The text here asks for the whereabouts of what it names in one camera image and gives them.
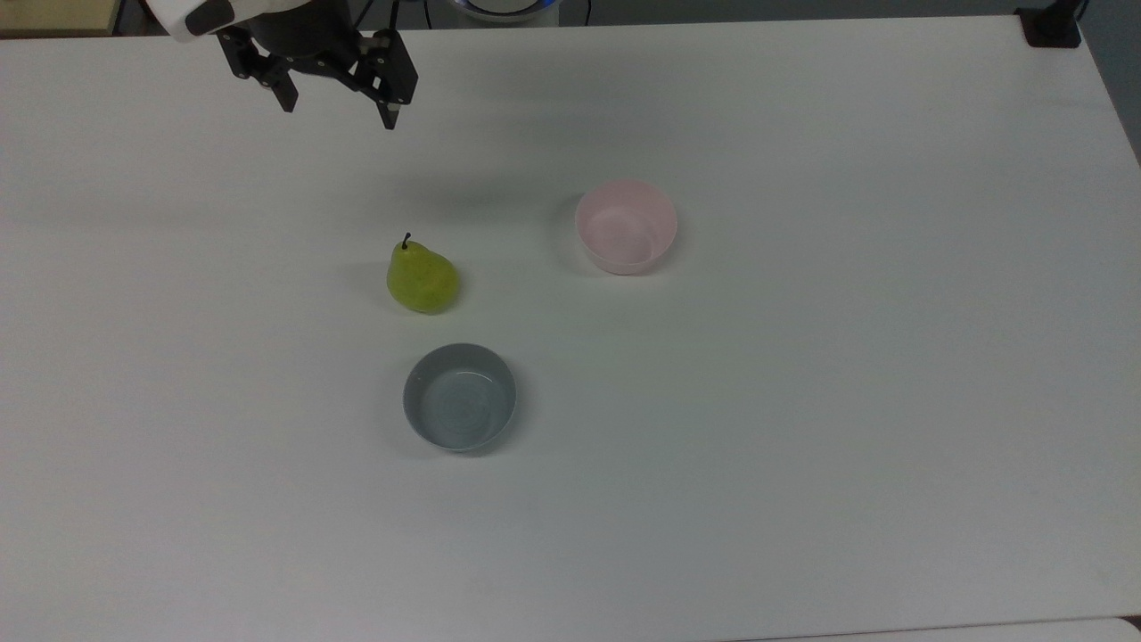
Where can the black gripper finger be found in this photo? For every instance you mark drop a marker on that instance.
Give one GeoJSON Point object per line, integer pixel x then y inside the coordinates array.
{"type": "Point", "coordinates": [260, 67]}
{"type": "Point", "coordinates": [392, 76]}

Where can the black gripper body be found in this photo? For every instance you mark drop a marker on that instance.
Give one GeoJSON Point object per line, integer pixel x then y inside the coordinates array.
{"type": "Point", "coordinates": [301, 27]}

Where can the green pear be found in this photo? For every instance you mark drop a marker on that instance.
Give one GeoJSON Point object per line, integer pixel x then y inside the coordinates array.
{"type": "Point", "coordinates": [423, 281]}

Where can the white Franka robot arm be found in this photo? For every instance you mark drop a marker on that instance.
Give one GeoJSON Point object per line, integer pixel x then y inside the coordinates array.
{"type": "Point", "coordinates": [183, 16]}

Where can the pink plastic bowl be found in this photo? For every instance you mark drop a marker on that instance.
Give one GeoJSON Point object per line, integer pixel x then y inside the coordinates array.
{"type": "Point", "coordinates": [626, 227]}

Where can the grey plastic bowl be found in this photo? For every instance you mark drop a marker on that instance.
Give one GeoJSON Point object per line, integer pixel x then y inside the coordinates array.
{"type": "Point", "coordinates": [459, 399]}

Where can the wooden furniture piece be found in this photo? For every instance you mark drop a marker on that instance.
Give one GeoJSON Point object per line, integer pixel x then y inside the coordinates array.
{"type": "Point", "coordinates": [53, 16]}

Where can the black table clamp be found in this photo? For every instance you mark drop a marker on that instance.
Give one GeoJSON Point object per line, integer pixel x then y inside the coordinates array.
{"type": "Point", "coordinates": [1052, 27]}

